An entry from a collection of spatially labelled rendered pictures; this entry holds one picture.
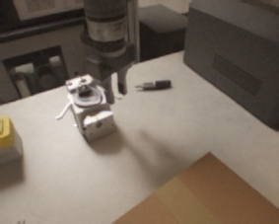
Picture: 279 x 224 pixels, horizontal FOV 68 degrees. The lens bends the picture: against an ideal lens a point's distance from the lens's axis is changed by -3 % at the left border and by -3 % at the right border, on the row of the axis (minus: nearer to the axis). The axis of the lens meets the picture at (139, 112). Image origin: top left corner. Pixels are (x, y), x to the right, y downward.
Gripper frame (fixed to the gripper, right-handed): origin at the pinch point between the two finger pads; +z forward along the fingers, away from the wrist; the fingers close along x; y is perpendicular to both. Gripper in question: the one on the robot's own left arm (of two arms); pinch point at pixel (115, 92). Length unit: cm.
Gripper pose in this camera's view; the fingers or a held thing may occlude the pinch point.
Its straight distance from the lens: 62.4
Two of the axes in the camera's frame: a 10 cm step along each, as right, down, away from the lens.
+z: 0.3, 7.3, 6.8
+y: 7.8, 4.1, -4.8
